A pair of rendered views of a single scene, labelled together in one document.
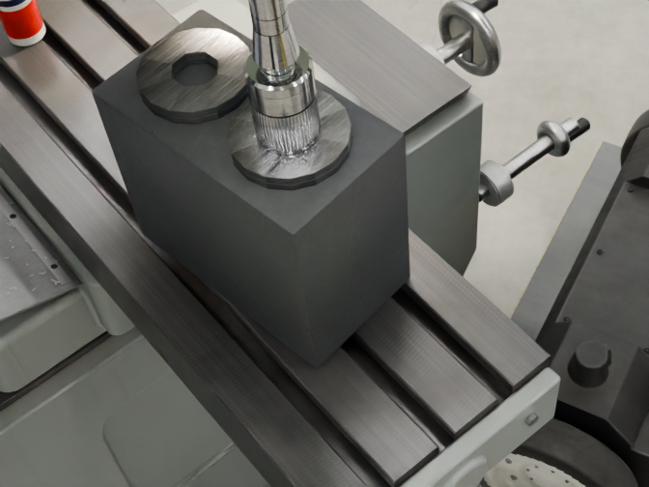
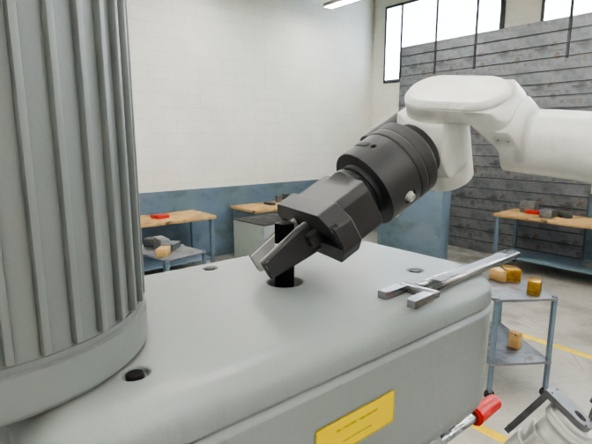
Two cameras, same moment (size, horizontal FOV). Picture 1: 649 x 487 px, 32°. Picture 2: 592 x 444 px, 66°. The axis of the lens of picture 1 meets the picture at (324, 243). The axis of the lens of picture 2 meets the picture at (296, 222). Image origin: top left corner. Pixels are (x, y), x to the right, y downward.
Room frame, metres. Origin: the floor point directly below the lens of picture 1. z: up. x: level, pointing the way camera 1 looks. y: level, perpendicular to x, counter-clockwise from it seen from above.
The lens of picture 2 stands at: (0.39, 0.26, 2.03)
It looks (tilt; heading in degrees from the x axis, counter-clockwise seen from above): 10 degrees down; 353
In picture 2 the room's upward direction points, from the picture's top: straight up
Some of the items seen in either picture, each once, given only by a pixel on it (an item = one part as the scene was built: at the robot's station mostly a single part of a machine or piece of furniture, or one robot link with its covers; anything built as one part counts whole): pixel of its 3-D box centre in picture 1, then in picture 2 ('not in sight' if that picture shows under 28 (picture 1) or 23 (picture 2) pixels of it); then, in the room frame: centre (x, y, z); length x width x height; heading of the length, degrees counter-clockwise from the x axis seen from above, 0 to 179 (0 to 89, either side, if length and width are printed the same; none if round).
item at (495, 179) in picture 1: (532, 154); not in sight; (1.00, -0.31, 0.53); 0.22 x 0.06 x 0.06; 122
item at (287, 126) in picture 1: (283, 101); not in sight; (0.54, 0.01, 1.18); 0.05 x 0.05 x 0.06
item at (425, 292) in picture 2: not in sight; (463, 271); (0.83, 0.02, 1.89); 0.24 x 0.04 x 0.01; 125
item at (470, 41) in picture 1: (450, 50); not in sight; (1.10, -0.21, 0.65); 0.16 x 0.12 x 0.12; 122
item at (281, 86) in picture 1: (278, 69); not in sight; (0.54, 0.01, 1.21); 0.05 x 0.05 x 0.01
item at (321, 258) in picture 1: (258, 184); not in sight; (0.58, 0.05, 1.05); 0.22 x 0.12 x 0.20; 41
